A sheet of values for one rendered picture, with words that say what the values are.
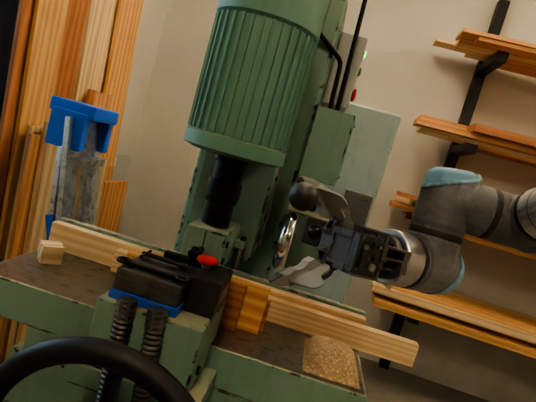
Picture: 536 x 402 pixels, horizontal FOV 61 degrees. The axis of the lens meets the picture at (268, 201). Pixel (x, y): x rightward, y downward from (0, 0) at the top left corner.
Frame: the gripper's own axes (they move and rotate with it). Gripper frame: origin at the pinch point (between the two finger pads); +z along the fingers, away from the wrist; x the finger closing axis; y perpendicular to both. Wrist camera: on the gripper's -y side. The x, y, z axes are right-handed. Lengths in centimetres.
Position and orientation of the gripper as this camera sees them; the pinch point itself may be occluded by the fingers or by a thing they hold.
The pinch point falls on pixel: (281, 227)
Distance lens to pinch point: 62.8
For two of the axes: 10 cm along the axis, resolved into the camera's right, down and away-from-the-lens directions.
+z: -7.8, -2.4, -5.8
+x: -2.8, 9.6, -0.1
